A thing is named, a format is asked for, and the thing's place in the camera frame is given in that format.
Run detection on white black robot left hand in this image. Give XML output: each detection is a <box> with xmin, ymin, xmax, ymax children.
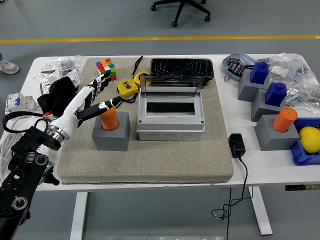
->
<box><xmin>49</xmin><ymin>74</ymin><xmax>124</xmax><ymax>140</ymax></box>

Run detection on orange cylinder battery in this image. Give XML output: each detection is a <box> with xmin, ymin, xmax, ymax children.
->
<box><xmin>99</xmin><ymin>106</ymin><xmax>120</xmax><ymax>131</ymax></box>
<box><xmin>272</xmin><ymin>107</ymin><xmax>299</xmax><ymax>133</ymax></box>

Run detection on grey block with round hole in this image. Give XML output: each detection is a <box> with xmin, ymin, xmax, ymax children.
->
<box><xmin>91</xmin><ymin>111</ymin><xmax>131</xmax><ymax>152</ymax></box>
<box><xmin>254</xmin><ymin>114</ymin><xmax>301</xmax><ymax>152</ymax></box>

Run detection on clear hinged box lid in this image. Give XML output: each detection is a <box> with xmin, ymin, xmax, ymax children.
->
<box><xmin>138</xmin><ymin>74</ymin><xmax>204</xmax><ymax>97</ymax></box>

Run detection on grey electrical junction box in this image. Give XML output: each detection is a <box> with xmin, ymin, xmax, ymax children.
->
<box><xmin>136</xmin><ymin>94</ymin><xmax>206</xmax><ymax>142</ymax></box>

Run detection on blue square battery block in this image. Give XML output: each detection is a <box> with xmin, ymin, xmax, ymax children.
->
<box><xmin>249</xmin><ymin>61</ymin><xmax>270</xmax><ymax>85</ymax></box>
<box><xmin>264</xmin><ymin>82</ymin><xmax>287</xmax><ymax>106</ymax></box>

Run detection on black cloth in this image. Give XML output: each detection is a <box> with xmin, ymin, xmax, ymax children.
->
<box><xmin>36</xmin><ymin>76</ymin><xmax>81</xmax><ymax>118</ymax></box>

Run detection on clear bag of screws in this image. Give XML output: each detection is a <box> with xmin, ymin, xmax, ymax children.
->
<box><xmin>41</xmin><ymin>55</ymin><xmax>86</xmax><ymax>76</ymax></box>

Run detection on large colourful puzzle cube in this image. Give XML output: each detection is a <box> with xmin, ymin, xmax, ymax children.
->
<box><xmin>95</xmin><ymin>58</ymin><xmax>118</xmax><ymax>82</ymax></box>

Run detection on yellow tape measure photo label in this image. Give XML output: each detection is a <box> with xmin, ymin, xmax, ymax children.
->
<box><xmin>114</xmin><ymin>79</ymin><xmax>139</xmax><ymax>110</ymax></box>

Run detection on white circuit breaker blue switches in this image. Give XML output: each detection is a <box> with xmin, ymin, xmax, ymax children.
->
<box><xmin>4</xmin><ymin>92</ymin><xmax>37</xmax><ymax>116</ymax></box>

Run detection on yellow tape measure 5m print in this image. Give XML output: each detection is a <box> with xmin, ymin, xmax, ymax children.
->
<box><xmin>131</xmin><ymin>55</ymin><xmax>152</xmax><ymax>88</ymax></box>

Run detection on grey white shoe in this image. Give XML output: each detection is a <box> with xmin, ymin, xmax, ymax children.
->
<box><xmin>0</xmin><ymin>59</ymin><xmax>20</xmax><ymax>75</ymax></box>

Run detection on grey-brown mat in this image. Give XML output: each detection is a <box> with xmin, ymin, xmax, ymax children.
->
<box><xmin>57</xmin><ymin>56</ymin><xmax>235</xmax><ymax>185</ymax></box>

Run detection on white table leg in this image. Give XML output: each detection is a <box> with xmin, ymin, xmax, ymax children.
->
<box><xmin>248</xmin><ymin>186</ymin><xmax>273</xmax><ymax>236</ymax></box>
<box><xmin>69</xmin><ymin>191</ymin><xmax>89</xmax><ymax>240</ymax></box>

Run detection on black plastic tray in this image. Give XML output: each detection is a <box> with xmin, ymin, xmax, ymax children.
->
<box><xmin>149</xmin><ymin>58</ymin><xmax>215</xmax><ymax>88</ymax></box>

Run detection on black office chair base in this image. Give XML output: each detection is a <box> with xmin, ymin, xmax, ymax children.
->
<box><xmin>150</xmin><ymin>0</ymin><xmax>211</xmax><ymax>28</ymax></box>

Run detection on light blue dish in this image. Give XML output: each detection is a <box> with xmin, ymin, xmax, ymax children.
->
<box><xmin>221</xmin><ymin>52</ymin><xmax>257</xmax><ymax>82</ymax></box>

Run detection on dark purple packet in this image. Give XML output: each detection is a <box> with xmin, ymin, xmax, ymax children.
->
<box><xmin>226</xmin><ymin>57</ymin><xmax>238</xmax><ymax>72</ymax></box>
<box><xmin>234</xmin><ymin>62</ymin><xmax>248</xmax><ymax>76</ymax></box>

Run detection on black power adapter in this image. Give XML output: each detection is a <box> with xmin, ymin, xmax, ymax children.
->
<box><xmin>228</xmin><ymin>133</ymin><xmax>246</xmax><ymax>159</ymax></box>

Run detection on grey square holder block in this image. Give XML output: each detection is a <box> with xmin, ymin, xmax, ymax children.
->
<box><xmin>237</xmin><ymin>68</ymin><xmax>271</xmax><ymax>102</ymax></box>
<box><xmin>250</xmin><ymin>88</ymin><xmax>288</xmax><ymax>123</ymax></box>

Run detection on clear bag of components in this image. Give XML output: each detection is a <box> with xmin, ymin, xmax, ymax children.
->
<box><xmin>257</xmin><ymin>51</ymin><xmax>316</xmax><ymax>86</ymax></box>
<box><xmin>284</xmin><ymin>81</ymin><xmax>320</xmax><ymax>108</ymax></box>

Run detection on blue storage bin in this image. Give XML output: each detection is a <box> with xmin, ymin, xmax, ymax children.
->
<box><xmin>289</xmin><ymin>117</ymin><xmax>320</xmax><ymax>166</ymax></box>

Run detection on yellow lemon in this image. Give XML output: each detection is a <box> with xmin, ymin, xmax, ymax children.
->
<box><xmin>299</xmin><ymin>126</ymin><xmax>320</xmax><ymax>154</ymax></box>

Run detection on black table control panel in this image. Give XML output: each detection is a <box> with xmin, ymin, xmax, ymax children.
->
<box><xmin>284</xmin><ymin>184</ymin><xmax>320</xmax><ymax>192</ymax></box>

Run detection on thin black adapter cord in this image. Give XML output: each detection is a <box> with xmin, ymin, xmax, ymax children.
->
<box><xmin>211</xmin><ymin>154</ymin><xmax>255</xmax><ymax>240</ymax></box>

